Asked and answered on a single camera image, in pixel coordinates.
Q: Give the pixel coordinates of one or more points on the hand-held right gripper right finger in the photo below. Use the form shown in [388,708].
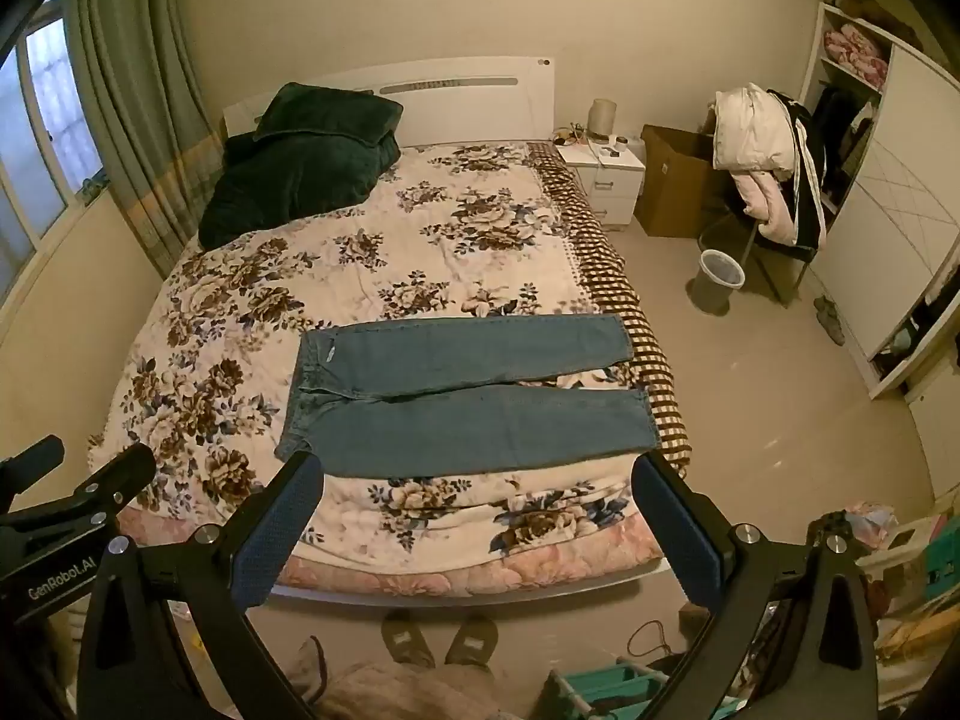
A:
[679,532]

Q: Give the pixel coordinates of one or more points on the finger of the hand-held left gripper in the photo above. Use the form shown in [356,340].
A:
[124,472]
[34,457]

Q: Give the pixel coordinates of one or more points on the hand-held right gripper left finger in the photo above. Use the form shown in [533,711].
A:
[281,525]

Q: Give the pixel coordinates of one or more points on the blue denim pants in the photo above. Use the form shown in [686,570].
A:
[450,427]

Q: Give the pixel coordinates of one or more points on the pink floral quilt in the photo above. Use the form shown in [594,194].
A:
[525,577]

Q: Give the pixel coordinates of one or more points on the teal rack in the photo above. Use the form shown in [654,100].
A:
[600,686]

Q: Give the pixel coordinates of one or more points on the pink plastic bag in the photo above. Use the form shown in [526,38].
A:
[874,525]

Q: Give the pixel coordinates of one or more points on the person's legs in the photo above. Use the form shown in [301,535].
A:
[420,694]

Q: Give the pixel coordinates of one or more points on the person's right slipper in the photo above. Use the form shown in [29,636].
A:
[469,641]

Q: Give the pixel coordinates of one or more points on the grey trash bin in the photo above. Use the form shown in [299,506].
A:
[716,281]

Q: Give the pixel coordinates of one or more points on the pair of grey shoes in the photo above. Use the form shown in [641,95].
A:
[829,319]

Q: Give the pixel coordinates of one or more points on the metal chair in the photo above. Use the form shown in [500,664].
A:
[772,270]

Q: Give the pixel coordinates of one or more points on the brown checkered bed sheet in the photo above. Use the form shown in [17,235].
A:
[600,255]

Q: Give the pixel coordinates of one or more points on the window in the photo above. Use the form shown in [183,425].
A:
[37,150]

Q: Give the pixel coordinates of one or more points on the floral blanket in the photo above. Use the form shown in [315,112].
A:
[450,255]

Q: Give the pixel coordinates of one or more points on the pink garment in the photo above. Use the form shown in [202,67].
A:
[772,210]

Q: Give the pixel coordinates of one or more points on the cardboard box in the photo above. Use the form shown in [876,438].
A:
[675,187]

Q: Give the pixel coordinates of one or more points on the white nightstand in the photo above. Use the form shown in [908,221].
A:
[611,184]

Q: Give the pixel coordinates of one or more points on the green curtain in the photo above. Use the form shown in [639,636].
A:
[142,105]

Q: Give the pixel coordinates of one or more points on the black jacket with white stripes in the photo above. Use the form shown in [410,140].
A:
[808,180]

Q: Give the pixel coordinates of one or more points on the white wardrobe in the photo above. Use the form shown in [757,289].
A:
[892,202]

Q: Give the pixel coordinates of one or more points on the white down jacket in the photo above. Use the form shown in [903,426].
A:
[750,127]

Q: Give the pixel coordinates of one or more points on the beige cylindrical lamp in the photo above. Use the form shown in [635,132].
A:
[602,116]

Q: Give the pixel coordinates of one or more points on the dark hanging clothes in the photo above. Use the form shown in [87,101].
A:
[836,135]

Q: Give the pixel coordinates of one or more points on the white bed headboard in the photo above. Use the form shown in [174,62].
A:
[465,105]

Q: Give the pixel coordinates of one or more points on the pink folded bedding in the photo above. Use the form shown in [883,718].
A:
[855,52]

